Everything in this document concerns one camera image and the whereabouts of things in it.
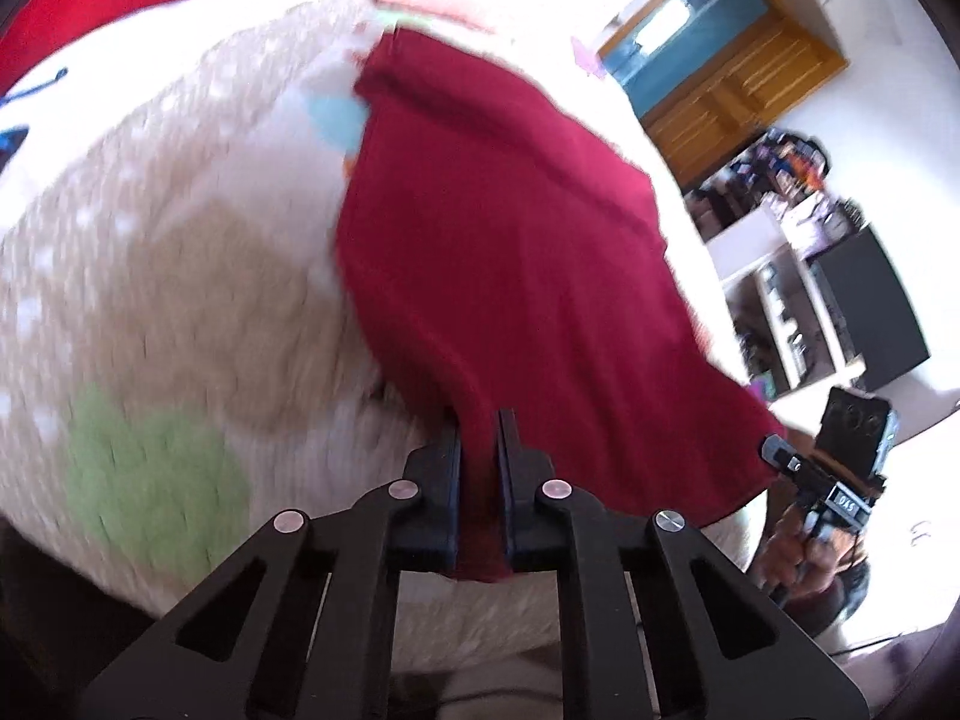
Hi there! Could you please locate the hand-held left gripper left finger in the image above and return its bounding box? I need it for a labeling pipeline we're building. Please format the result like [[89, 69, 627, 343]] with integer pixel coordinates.
[[79, 420, 466, 720]]

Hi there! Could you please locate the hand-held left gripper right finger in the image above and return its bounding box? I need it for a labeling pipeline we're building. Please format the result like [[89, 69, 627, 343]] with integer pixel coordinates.
[[495, 409, 871, 720]]

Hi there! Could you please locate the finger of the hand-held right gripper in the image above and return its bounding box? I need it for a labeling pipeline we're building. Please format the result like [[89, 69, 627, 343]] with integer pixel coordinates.
[[761, 433, 818, 494]]

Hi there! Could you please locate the dark red fleece garment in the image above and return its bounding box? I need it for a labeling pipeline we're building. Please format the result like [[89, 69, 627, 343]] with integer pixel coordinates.
[[334, 28, 788, 584]]

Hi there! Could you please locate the person's right hand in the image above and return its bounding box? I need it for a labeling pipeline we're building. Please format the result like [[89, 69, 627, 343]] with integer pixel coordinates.
[[750, 506, 871, 602]]

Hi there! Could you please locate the black box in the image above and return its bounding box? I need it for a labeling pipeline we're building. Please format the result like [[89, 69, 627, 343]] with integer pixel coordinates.
[[810, 229, 931, 391]]

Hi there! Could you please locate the white shelf unit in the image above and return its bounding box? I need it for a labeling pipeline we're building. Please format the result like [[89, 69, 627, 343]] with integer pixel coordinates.
[[705, 206, 867, 398]]

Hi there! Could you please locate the pile of assorted small items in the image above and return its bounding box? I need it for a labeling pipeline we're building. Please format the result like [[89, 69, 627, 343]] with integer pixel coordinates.
[[686, 127, 863, 256]]

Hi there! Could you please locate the beige heart-print quilted mat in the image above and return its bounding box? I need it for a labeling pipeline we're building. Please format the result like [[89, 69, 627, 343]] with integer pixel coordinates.
[[0, 0, 466, 616]]

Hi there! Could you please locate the wooden door with glass pane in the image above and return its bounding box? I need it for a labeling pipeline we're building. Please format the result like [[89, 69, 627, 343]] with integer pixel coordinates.
[[596, 0, 848, 192]]

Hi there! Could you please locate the blue lanyard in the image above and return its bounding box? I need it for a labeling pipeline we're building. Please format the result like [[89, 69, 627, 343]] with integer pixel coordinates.
[[0, 67, 68, 158]]

